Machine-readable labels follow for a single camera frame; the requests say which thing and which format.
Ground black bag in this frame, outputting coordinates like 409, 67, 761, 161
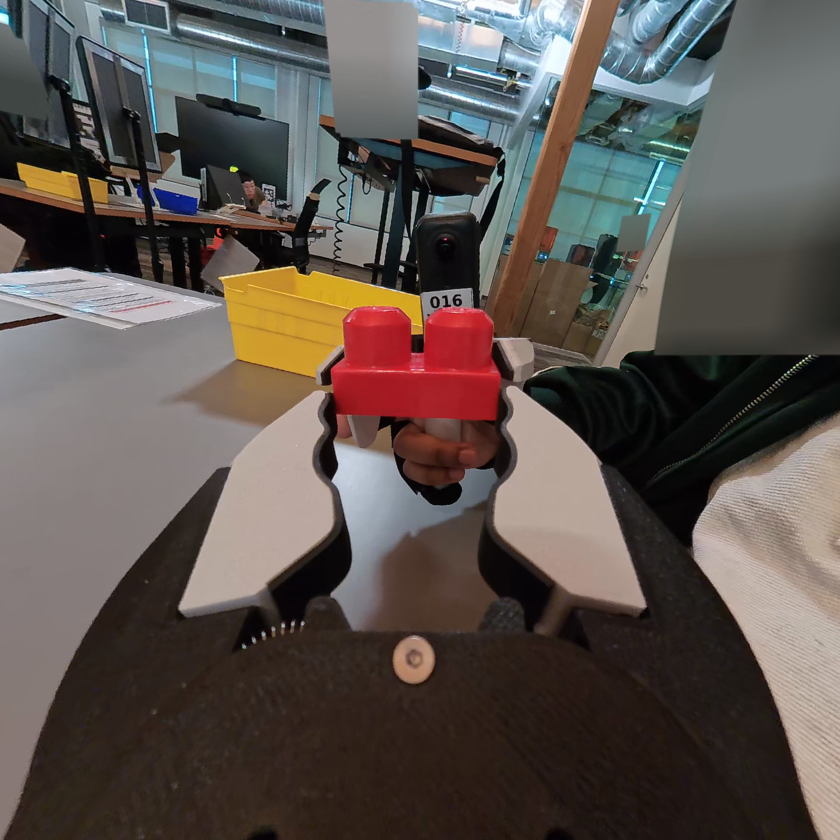
419, 113, 506, 231

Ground bent silver ducts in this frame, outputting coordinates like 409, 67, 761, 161
499, 0, 732, 86

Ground long wooden desk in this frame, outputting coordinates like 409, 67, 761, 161
0, 177, 332, 290

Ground white wall vent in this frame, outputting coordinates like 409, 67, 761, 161
121, 0, 172, 34

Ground person's right forearm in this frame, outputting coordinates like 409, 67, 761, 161
525, 354, 697, 487

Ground black panel display on pole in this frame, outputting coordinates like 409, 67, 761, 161
75, 34, 165, 283
20, 0, 109, 273

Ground person's right hand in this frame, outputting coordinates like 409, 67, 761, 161
336, 415, 500, 490

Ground laminated paper sheet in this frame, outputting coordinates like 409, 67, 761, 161
0, 268, 221, 329

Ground red plastic block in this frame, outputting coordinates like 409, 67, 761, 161
330, 304, 503, 421

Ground person's white shirt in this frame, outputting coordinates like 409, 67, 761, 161
692, 413, 840, 840

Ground yellow plastic bin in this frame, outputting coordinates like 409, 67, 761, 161
218, 266, 424, 378

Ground person's green jacket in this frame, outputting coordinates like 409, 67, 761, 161
525, 351, 840, 546

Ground black coiled cable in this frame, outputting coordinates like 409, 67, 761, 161
333, 167, 349, 277

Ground long yellow bin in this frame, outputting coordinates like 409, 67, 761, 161
16, 162, 109, 203

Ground silver ceiling duct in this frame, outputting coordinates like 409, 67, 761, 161
98, 0, 526, 73

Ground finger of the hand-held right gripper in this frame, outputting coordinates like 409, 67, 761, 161
315, 344, 380, 450
491, 336, 534, 389

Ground large black monitor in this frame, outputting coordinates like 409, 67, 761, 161
175, 94, 291, 198

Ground stack of cardboard boxes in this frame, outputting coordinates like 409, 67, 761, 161
492, 256, 631, 358

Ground wooden post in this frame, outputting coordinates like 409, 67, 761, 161
489, 0, 621, 329

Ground wooden standing desk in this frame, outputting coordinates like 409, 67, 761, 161
319, 115, 506, 290

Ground blue storage bin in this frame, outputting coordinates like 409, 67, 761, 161
138, 185, 200, 216

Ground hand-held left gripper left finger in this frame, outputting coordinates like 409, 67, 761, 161
178, 392, 352, 621

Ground black office chair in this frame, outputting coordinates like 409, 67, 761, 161
282, 177, 332, 273

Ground grey hanging card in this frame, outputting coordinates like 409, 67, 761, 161
200, 235, 261, 293

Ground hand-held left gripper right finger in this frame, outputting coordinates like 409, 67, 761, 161
479, 386, 649, 637

